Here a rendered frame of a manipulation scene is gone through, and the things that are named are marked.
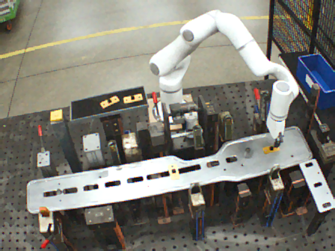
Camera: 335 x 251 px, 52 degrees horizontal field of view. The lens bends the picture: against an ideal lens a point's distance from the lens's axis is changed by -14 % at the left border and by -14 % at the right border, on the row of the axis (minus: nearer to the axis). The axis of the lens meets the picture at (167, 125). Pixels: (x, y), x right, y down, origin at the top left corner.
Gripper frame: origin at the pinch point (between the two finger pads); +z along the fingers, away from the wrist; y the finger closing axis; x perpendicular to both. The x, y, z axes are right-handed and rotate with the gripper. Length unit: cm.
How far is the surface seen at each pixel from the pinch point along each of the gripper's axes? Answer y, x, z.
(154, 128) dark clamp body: -20, -51, 1
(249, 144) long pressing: -5.4, -9.4, 7.9
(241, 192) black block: 18.3, -20.6, 8.7
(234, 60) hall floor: -186, 51, 110
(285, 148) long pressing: 1.9, 7.3, 7.7
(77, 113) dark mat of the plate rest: -31, -84, -7
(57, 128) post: -30, -96, -2
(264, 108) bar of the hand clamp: -14.6, 0.5, -4.2
